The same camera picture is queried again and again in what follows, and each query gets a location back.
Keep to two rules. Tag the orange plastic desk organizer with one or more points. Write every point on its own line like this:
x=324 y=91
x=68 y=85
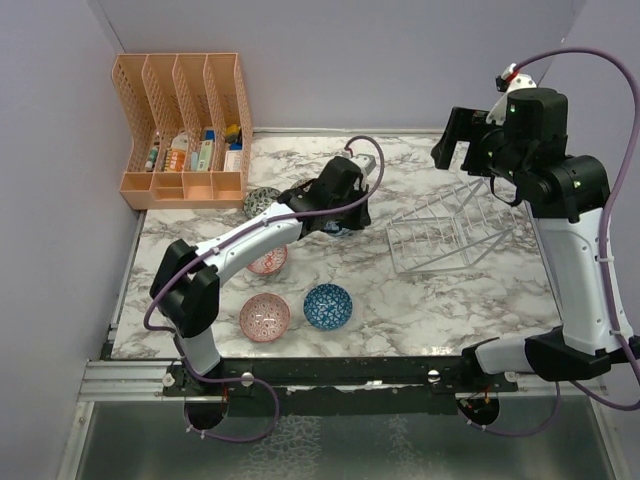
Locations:
x=191 y=129

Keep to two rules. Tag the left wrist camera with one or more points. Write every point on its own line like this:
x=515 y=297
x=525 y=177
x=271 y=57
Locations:
x=366 y=162

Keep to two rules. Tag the blue triangle pattern bowl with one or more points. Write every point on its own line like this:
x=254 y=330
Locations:
x=328 y=307

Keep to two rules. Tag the blue floral pattern bowl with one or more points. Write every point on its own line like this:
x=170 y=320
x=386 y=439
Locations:
x=333 y=229

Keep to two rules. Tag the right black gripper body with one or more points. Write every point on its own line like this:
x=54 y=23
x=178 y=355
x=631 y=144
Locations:
x=496 y=154

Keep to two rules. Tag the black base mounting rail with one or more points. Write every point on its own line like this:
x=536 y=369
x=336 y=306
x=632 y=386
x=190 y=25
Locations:
x=316 y=386

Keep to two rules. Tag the red geometric pattern bowl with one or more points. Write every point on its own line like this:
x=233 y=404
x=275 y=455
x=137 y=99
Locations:
x=269 y=263

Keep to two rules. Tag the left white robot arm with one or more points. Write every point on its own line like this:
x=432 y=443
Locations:
x=186 y=288

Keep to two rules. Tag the brown tile pattern bowl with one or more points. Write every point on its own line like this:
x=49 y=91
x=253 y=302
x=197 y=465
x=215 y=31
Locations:
x=299 y=184

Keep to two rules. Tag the red circle pattern bowl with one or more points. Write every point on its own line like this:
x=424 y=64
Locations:
x=264 y=317

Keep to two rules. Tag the white wire dish rack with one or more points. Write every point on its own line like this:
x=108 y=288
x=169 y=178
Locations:
x=453 y=229

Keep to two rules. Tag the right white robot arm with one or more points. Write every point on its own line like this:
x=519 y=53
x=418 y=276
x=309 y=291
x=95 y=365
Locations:
x=567 y=196

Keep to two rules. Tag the items in organizer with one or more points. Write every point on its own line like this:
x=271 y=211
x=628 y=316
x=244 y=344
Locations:
x=200 y=158

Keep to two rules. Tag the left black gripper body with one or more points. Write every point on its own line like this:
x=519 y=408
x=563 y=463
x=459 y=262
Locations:
x=358 y=192

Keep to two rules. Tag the green leaf pattern bowl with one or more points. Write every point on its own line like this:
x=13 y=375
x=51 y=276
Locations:
x=258 y=200

